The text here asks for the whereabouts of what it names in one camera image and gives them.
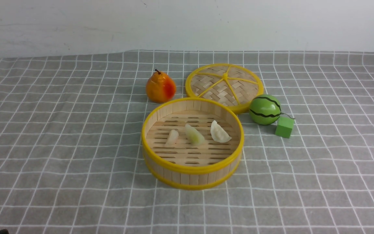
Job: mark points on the orange toy pear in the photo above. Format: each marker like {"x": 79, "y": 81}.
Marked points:
{"x": 160, "y": 88}

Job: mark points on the green toy watermelon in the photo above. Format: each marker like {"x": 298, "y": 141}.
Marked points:
{"x": 265, "y": 109}

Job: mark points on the white dumpling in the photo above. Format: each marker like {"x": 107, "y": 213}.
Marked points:
{"x": 172, "y": 138}
{"x": 218, "y": 133}

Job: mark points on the bamboo steamer tray yellow rim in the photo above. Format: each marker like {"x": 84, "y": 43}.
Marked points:
{"x": 184, "y": 166}

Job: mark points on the grey checked tablecloth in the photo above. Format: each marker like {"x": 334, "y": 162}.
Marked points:
{"x": 71, "y": 156}

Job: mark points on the green wooden cube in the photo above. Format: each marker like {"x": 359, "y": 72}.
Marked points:
{"x": 285, "y": 126}

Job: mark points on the yellowish dumpling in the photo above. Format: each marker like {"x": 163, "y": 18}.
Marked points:
{"x": 194, "y": 136}

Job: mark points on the woven bamboo steamer lid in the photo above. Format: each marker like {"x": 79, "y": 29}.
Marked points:
{"x": 230, "y": 85}

